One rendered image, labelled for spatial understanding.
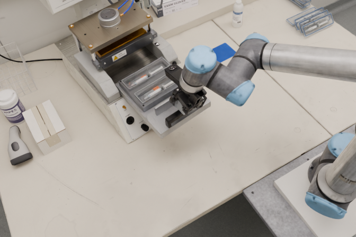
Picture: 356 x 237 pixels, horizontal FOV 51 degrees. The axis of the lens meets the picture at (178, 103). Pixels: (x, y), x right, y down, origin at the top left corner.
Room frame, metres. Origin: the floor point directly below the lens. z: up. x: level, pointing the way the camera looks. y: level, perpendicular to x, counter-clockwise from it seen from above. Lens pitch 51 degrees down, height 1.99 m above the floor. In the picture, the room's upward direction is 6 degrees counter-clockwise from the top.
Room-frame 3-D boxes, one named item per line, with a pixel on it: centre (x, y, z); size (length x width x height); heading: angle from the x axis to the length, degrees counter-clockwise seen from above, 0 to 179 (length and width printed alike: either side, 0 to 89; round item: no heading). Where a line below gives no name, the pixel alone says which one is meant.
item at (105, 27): (1.18, 0.22, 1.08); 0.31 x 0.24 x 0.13; 123
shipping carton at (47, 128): (0.92, 0.54, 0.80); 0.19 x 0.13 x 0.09; 25
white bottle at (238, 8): (1.48, -0.34, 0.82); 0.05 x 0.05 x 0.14
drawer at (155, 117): (0.89, 0.06, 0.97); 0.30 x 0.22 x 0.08; 33
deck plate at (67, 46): (1.17, 0.24, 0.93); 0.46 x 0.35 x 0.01; 33
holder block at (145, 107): (0.93, 0.08, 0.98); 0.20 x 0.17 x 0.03; 123
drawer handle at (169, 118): (0.77, -0.02, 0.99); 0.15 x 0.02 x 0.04; 123
